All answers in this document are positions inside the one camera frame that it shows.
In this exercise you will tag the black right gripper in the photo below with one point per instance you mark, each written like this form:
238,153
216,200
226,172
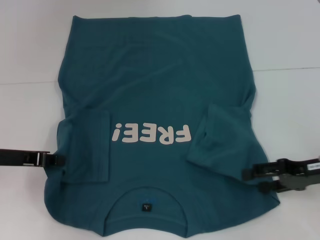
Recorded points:
297,175

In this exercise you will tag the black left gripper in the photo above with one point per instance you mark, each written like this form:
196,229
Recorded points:
20,157

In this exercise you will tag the blue shirt with FREE print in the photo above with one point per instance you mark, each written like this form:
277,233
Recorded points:
155,75

